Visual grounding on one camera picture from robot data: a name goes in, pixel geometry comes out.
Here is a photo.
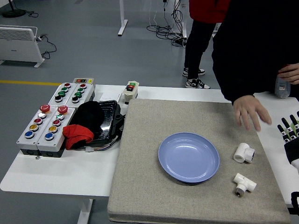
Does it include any red cloth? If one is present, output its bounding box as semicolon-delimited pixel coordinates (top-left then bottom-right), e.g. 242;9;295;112
62;124;95;150

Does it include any cream green-red switch box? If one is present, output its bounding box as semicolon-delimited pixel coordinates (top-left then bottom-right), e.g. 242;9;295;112
122;81;140;105

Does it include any black cloth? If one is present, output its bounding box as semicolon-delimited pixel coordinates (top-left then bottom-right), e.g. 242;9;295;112
70;100;105;133

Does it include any black floor cable bundle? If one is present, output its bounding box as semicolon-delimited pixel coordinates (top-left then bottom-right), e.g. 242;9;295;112
146;0;187;47

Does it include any four-button control box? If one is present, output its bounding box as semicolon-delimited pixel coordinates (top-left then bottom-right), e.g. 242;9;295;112
64;83;96;107
48;82;79;105

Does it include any white panel heater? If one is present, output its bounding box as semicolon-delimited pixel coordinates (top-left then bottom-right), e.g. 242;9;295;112
0;24;45;69

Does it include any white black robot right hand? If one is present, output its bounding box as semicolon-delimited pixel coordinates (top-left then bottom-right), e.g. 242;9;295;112
277;111;299;175

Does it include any person's left hand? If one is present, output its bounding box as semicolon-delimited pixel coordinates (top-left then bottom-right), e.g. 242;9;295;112
277;62;299;85

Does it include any blue round plate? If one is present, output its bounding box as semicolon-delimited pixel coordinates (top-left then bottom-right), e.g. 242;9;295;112
158;132;221;184

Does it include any white connector with wires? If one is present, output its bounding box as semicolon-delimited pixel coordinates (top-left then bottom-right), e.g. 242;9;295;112
79;140;121;154

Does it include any five-button control box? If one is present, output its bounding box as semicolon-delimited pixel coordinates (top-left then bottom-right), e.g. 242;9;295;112
16;104;58;156
36;105;77;157

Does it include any grey flat switch box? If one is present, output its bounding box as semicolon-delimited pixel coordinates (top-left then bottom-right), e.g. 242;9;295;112
72;77;95;84

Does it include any black plastic tray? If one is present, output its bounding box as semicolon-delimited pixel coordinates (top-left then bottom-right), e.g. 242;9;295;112
70;99;127;150

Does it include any person in red jacket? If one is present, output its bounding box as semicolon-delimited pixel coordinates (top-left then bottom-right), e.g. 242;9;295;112
182;0;232;89

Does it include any white table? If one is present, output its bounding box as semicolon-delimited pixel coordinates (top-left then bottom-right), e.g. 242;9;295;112
0;84;299;224

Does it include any clear bottle with screws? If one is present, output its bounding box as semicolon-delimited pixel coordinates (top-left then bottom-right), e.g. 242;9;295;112
274;74;292;99

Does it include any black round stand base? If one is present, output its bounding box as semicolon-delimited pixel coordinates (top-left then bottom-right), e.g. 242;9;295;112
2;0;26;18

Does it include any person in dark clothing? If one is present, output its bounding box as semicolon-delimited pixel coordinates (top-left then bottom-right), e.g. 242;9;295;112
212;0;299;105

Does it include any white desk leg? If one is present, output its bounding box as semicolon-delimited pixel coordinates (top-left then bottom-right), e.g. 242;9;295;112
117;0;128;36

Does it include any person's right hand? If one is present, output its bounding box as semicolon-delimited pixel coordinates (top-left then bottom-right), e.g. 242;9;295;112
233;94;272;132

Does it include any thick white pipe tee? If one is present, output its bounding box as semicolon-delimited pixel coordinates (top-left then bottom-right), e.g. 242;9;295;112
233;142;256;164

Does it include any slim white tee metal thread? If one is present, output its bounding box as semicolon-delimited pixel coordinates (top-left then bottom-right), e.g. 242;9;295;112
233;172;257;196

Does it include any black heater power cable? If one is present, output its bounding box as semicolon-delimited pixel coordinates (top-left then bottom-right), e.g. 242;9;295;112
37;34;57;60

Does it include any grey-brown mat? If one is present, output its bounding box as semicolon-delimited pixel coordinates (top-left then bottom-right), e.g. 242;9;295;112
107;98;292;224

